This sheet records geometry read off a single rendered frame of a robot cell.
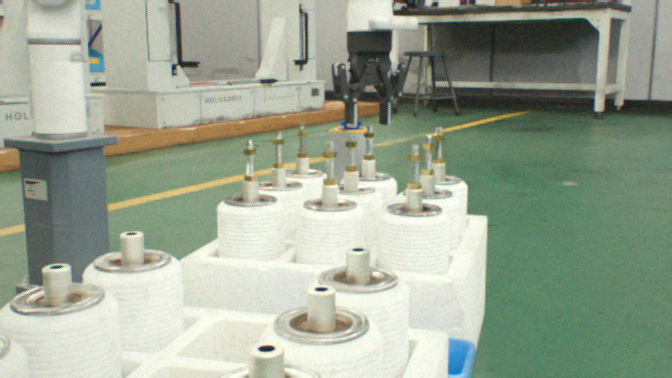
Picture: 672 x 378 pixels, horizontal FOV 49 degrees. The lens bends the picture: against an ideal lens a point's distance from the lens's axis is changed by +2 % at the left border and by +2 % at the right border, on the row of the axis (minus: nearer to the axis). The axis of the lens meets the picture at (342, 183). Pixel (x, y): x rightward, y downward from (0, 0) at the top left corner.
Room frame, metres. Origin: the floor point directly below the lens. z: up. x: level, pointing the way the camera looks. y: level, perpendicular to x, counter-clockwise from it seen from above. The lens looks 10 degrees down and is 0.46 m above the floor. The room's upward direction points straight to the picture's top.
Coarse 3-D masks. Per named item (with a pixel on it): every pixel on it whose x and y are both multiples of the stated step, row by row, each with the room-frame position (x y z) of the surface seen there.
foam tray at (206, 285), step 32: (480, 224) 1.18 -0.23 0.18; (192, 256) 0.99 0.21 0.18; (288, 256) 0.99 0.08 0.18; (480, 256) 1.11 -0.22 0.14; (192, 288) 0.96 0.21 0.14; (224, 288) 0.95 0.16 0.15; (256, 288) 0.94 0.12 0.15; (288, 288) 0.93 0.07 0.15; (416, 288) 0.88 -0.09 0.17; (448, 288) 0.87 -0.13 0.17; (480, 288) 1.13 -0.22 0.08; (416, 320) 0.88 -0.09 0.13; (448, 320) 0.87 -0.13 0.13; (480, 320) 1.15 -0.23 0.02
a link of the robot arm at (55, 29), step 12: (72, 0) 1.42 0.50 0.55; (36, 12) 1.40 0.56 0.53; (48, 12) 1.40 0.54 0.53; (60, 12) 1.41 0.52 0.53; (72, 12) 1.41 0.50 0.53; (36, 24) 1.37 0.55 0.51; (48, 24) 1.37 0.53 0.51; (60, 24) 1.38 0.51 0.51; (72, 24) 1.39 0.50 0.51; (36, 36) 1.35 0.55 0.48; (48, 36) 1.34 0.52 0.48; (60, 36) 1.35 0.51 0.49; (72, 36) 1.37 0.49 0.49
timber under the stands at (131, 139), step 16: (304, 112) 4.59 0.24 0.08; (320, 112) 4.67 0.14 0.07; (336, 112) 4.83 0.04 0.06; (368, 112) 5.20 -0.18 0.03; (112, 128) 3.60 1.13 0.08; (128, 128) 3.61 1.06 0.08; (144, 128) 3.61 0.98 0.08; (176, 128) 3.62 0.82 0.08; (192, 128) 3.67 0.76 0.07; (208, 128) 3.76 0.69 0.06; (224, 128) 3.87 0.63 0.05; (240, 128) 3.98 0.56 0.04; (256, 128) 4.10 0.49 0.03; (272, 128) 4.23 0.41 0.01; (112, 144) 3.23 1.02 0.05; (128, 144) 3.31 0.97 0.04; (144, 144) 3.39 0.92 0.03; (160, 144) 3.48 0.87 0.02; (176, 144) 3.57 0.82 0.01; (0, 160) 2.78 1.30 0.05; (16, 160) 2.83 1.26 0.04
